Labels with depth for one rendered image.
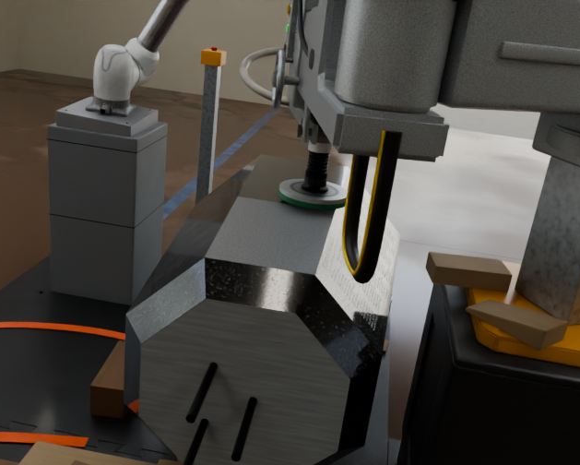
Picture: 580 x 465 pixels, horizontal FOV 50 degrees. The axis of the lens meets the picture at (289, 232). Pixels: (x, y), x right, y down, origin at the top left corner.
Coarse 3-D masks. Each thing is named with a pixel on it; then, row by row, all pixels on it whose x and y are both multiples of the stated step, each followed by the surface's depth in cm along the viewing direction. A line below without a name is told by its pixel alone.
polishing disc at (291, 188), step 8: (280, 184) 190; (288, 184) 191; (296, 184) 192; (328, 184) 196; (288, 192) 183; (296, 192) 184; (304, 192) 185; (328, 192) 188; (336, 192) 189; (344, 192) 190; (304, 200) 180; (312, 200) 180; (320, 200) 180; (328, 200) 180; (336, 200) 182; (344, 200) 185
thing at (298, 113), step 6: (294, 108) 205; (300, 108) 190; (294, 114) 204; (300, 114) 189; (300, 120) 188; (312, 120) 166; (300, 126) 161; (312, 126) 162; (300, 132) 161; (312, 132) 161; (318, 132) 162; (312, 138) 160
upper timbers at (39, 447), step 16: (32, 448) 172; (48, 448) 172; (64, 448) 173; (32, 464) 166; (48, 464) 167; (64, 464) 168; (96, 464) 169; (112, 464) 170; (128, 464) 170; (144, 464) 171
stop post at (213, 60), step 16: (208, 64) 359; (224, 64) 367; (208, 80) 364; (208, 96) 368; (208, 112) 371; (208, 128) 374; (208, 144) 377; (208, 160) 381; (208, 176) 384; (208, 192) 389
